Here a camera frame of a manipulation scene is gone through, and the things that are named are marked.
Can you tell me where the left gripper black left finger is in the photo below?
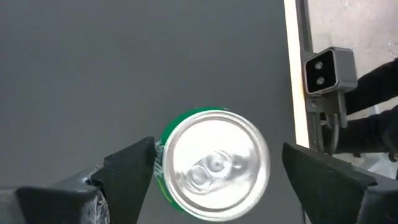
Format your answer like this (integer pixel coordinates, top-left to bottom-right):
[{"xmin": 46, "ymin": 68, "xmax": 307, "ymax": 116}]
[{"xmin": 0, "ymin": 136, "xmax": 156, "ymax": 224}]

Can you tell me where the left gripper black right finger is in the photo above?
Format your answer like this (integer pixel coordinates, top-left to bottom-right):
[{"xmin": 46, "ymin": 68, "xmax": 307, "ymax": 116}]
[{"xmin": 281, "ymin": 142, "xmax": 398, "ymax": 224}]

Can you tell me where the green Sprite can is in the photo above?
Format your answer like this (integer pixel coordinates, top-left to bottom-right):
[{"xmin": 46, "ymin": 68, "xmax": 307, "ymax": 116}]
[{"xmin": 153, "ymin": 106, "xmax": 272, "ymax": 223}]

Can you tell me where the black table mat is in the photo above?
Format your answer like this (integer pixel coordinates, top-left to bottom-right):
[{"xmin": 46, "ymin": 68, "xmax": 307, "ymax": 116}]
[{"xmin": 0, "ymin": 0, "xmax": 307, "ymax": 224}]

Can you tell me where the grey table-level camera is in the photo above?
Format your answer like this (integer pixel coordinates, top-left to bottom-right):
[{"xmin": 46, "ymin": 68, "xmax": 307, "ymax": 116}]
[{"xmin": 303, "ymin": 46, "xmax": 359, "ymax": 129}]

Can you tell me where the black aluminium table frame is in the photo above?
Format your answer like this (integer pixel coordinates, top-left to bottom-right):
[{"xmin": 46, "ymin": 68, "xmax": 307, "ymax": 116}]
[{"xmin": 295, "ymin": 0, "xmax": 326, "ymax": 154}]

